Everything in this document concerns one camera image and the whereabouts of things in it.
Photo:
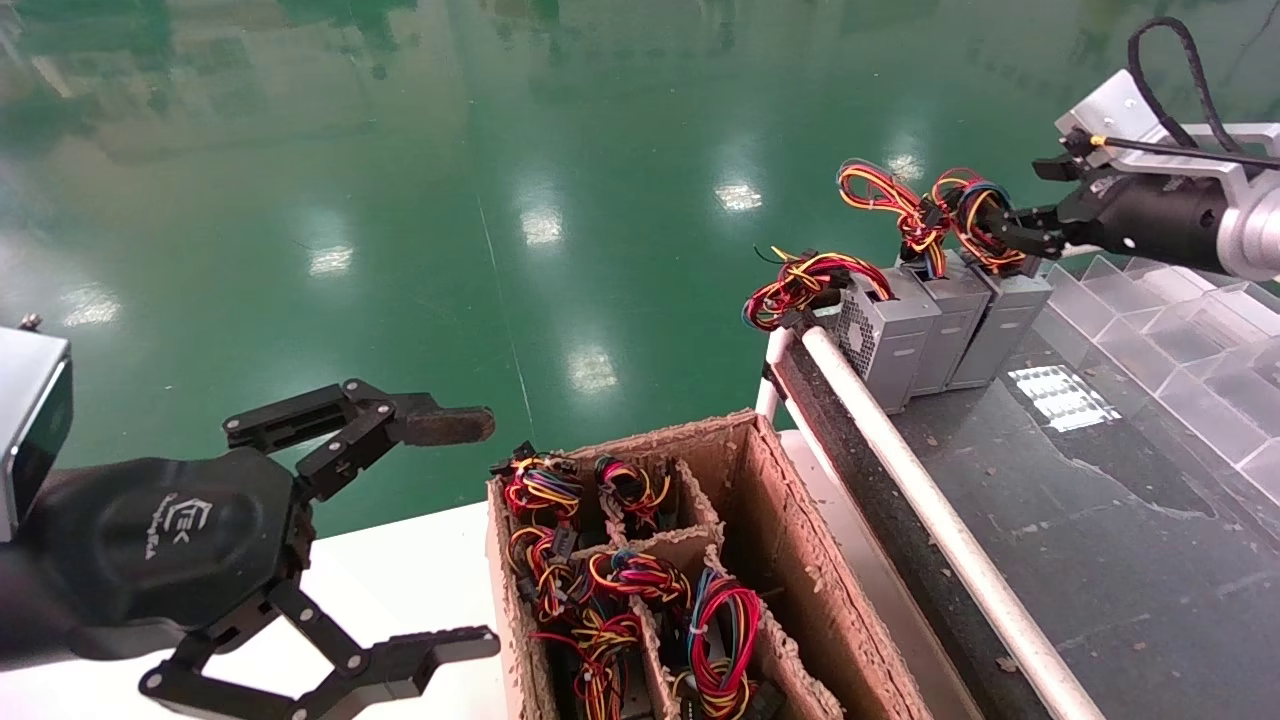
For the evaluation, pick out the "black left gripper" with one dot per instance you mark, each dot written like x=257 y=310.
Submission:
x=170 y=535

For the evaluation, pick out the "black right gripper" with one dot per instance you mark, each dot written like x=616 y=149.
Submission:
x=1150 y=220

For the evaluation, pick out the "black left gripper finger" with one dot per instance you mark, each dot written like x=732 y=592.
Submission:
x=445 y=425

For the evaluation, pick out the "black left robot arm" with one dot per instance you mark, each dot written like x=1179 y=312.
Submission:
x=12 y=612

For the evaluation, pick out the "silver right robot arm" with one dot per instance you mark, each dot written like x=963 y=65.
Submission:
x=1255 y=235

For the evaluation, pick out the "clear acrylic divider tray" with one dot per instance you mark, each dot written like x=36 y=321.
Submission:
x=1170 y=360

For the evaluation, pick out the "grey power supply with grille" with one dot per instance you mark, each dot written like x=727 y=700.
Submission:
x=890 y=345

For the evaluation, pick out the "short white pipe leg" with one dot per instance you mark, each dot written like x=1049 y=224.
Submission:
x=768 y=398

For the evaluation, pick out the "black rough edge strip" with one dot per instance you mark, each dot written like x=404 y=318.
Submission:
x=895 y=520

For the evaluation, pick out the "brown cardboard divider box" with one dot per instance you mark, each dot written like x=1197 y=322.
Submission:
x=790 y=520

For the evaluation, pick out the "long white rail pipe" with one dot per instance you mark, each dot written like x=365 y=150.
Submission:
x=900 y=455

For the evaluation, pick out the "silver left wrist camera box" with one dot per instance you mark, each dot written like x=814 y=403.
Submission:
x=28 y=425

